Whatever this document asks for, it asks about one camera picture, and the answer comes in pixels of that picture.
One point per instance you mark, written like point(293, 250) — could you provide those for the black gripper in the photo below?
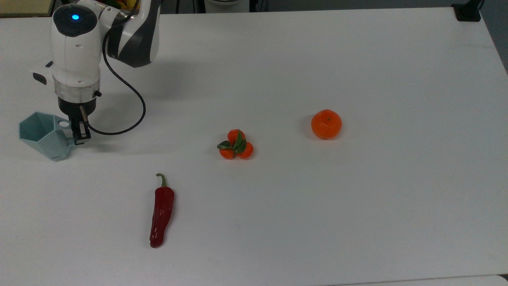
point(69, 107)

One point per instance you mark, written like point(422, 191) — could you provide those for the light blue hexagonal mug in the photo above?
point(43, 143)

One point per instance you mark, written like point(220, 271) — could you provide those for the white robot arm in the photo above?
point(75, 51)

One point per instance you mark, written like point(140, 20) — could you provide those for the red chili pepper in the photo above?
point(162, 210)

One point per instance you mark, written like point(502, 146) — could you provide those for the wooden board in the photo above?
point(24, 8)

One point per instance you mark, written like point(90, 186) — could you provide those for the small tangerine cluster with leaves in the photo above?
point(247, 151)

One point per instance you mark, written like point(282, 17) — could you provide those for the orange tangerine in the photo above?
point(326, 125)

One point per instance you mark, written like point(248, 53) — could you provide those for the black stand base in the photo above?
point(467, 14)

